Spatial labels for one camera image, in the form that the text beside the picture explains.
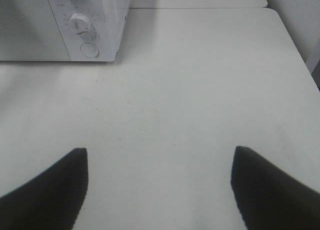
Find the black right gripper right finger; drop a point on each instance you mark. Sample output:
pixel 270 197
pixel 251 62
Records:
pixel 269 198

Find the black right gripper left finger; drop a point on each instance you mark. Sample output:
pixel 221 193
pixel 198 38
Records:
pixel 51 200

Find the round white door button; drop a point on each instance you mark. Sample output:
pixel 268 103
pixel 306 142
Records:
pixel 89 50

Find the white microwave door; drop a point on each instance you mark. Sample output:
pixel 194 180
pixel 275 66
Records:
pixel 29 32

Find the white timer knob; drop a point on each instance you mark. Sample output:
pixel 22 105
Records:
pixel 80 23

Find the white microwave oven body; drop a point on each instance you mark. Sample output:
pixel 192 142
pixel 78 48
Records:
pixel 108 18

